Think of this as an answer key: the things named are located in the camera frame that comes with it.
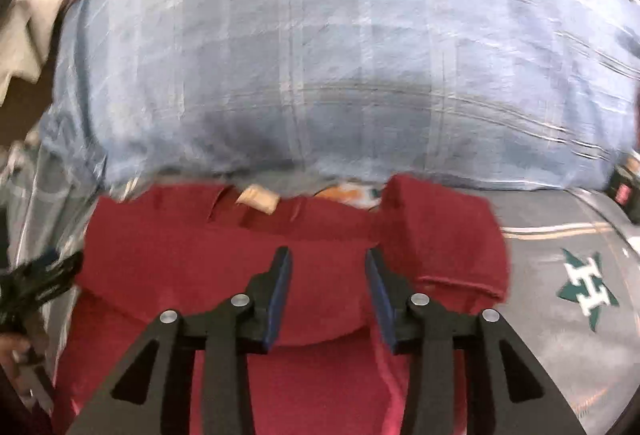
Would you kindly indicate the blue plaid pillow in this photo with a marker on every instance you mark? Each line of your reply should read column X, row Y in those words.
column 325, row 65

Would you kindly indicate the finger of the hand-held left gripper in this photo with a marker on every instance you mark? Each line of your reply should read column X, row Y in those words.
column 45, row 277

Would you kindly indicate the orange and white cloth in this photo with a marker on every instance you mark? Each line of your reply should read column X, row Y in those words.
column 345, row 192

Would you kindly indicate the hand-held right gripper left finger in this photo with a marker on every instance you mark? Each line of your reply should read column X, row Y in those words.
column 280, row 297

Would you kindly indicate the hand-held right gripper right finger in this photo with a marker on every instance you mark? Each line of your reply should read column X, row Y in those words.
column 380, row 302

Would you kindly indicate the grey printed bed sheet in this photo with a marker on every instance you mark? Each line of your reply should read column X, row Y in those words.
column 550, row 365

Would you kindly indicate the red garment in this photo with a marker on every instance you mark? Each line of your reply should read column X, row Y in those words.
column 200, row 255

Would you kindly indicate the dark jar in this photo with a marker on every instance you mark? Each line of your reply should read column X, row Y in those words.
column 625, row 187

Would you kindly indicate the person's left hand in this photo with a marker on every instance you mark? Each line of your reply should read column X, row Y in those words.
column 12, row 349

